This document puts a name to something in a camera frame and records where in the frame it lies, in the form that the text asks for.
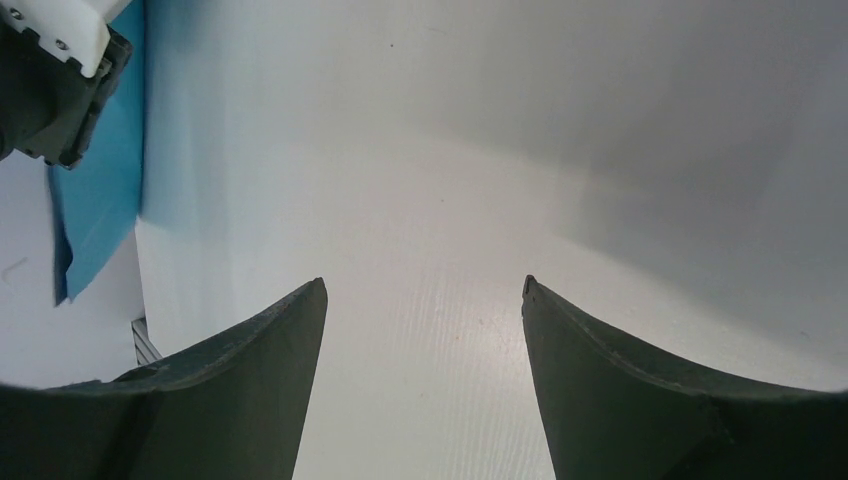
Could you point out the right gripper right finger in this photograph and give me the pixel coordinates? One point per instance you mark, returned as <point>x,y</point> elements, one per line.
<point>616,407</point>

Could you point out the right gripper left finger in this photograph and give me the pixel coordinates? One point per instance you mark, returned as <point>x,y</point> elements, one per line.
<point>232,406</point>

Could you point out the blue wrapping paper sheet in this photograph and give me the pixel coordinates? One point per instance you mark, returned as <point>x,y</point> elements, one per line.
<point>95,205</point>

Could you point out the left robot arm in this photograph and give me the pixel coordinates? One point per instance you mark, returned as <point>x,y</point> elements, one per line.
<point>60,63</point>

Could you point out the aluminium front rail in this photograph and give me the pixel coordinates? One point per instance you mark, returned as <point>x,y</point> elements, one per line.
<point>145,351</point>

